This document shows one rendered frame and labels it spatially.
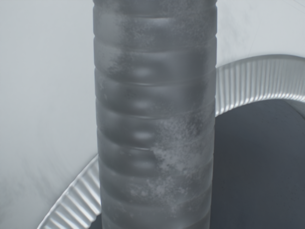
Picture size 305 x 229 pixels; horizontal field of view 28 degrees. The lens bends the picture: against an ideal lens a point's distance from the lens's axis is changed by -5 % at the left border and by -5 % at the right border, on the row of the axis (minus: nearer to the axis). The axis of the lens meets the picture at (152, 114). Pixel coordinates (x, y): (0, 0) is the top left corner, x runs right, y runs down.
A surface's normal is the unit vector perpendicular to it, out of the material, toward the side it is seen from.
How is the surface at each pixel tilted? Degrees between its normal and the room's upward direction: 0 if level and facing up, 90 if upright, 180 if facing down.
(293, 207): 20
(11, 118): 90
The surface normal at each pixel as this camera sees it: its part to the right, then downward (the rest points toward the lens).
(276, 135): -0.61, 0.72
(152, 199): -0.09, 0.39
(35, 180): 0.67, 0.22
